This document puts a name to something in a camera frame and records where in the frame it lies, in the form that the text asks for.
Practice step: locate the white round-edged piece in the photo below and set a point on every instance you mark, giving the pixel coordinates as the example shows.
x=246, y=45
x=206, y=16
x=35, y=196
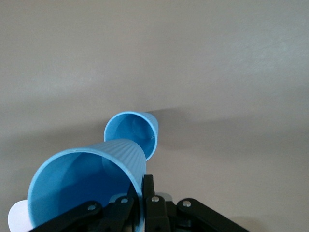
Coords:
x=18, y=217

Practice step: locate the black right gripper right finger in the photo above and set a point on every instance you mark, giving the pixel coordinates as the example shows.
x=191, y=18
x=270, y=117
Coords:
x=159, y=215

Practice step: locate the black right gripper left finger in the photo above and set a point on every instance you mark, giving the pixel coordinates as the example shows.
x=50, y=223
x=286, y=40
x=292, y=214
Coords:
x=116, y=217

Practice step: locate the blue ribbed plastic cup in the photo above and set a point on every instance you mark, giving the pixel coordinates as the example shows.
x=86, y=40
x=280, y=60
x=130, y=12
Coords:
x=135, y=125
x=72, y=174

